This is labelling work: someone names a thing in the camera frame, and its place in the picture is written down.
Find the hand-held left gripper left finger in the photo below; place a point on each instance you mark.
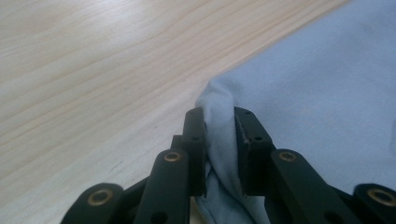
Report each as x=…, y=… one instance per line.
x=196, y=155

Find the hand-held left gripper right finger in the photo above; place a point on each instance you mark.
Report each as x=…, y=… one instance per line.
x=253, y=155

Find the light blue printed t-shirt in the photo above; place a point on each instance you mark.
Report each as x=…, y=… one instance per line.
x=311, y=93

